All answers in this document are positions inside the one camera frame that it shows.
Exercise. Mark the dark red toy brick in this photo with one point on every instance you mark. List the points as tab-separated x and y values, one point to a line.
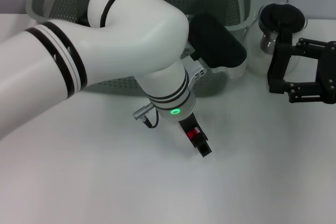
194	132

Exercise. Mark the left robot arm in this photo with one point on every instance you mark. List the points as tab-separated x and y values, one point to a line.
118	45

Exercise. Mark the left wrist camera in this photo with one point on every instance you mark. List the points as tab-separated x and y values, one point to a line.
215	40

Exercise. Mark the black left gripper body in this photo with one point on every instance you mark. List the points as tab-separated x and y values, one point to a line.
190	124

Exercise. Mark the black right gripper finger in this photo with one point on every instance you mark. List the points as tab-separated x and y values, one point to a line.
304	47
302	91

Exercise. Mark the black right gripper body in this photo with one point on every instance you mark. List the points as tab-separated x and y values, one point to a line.
328	74

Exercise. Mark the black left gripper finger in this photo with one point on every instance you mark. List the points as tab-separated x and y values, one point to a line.
204	149

